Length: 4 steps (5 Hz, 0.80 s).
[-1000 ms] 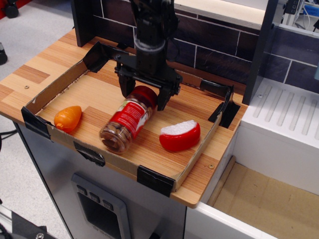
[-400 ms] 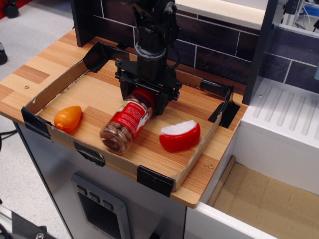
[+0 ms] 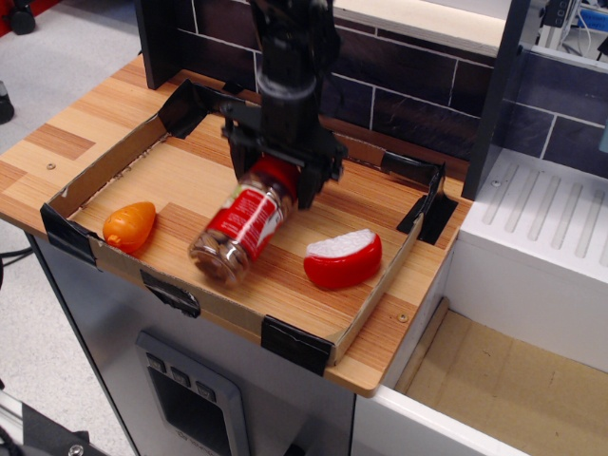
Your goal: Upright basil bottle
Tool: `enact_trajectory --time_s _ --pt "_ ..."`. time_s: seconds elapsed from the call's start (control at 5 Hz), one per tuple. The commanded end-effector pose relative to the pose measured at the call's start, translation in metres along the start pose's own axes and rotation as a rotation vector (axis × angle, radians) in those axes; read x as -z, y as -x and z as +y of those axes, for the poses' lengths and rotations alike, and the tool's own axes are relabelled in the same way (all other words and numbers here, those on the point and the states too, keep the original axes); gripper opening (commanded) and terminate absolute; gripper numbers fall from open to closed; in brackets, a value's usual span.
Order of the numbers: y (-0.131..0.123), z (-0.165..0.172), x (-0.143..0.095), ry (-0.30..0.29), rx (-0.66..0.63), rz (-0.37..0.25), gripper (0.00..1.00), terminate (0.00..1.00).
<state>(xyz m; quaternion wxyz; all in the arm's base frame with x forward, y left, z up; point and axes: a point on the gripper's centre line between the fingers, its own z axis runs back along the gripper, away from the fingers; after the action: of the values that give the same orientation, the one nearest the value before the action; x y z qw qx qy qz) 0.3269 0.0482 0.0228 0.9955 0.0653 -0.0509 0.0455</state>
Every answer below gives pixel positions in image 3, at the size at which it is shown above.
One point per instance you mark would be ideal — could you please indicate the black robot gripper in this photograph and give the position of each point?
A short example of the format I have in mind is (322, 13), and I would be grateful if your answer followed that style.
(286, 125)

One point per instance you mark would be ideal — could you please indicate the basil bottle with red lid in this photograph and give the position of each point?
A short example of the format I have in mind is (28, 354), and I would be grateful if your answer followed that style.
(246, 222)

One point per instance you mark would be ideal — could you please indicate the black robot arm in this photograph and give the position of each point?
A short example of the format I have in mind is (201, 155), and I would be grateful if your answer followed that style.
(299, 43)

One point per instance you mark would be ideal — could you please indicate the cardboard fence with black tape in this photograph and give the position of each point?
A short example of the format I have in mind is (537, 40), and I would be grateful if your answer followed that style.
(179, 160)

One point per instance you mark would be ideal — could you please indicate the red white toy cheese wedge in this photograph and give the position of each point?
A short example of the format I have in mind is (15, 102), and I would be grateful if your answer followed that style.
(344, 261)

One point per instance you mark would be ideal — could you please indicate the orange toy carrot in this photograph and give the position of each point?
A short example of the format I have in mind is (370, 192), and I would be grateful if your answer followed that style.
(129, 227)

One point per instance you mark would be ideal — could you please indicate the grey toy oven panel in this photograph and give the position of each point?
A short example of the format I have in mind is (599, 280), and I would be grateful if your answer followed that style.
(203, 407)

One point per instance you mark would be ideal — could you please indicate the white toy sink unit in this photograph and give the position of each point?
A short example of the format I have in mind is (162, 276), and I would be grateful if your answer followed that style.
(508, 356)

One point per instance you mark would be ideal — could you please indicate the dark left shelf post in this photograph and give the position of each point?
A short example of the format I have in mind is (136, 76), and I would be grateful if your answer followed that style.
(160, 23)

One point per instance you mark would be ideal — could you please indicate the dark grey vertical post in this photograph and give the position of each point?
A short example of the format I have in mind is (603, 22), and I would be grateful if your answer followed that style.
(481, 156)

